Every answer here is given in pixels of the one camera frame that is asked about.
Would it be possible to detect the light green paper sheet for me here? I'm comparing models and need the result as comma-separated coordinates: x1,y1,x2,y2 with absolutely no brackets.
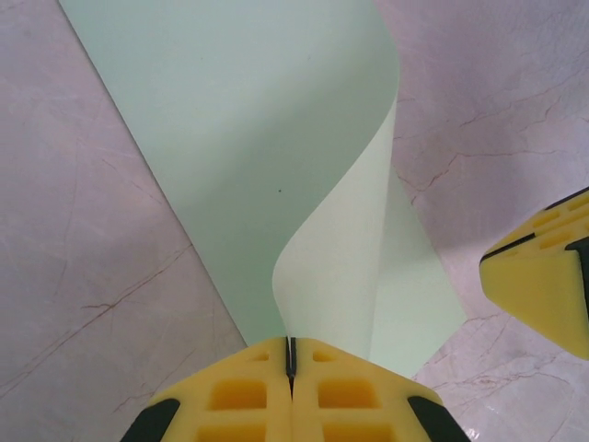
57,0,468,381

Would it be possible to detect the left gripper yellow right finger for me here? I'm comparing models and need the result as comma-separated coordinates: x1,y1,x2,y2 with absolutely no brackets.
289,337,471,442

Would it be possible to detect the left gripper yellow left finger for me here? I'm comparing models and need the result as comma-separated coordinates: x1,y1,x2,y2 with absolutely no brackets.
117,337,295,442

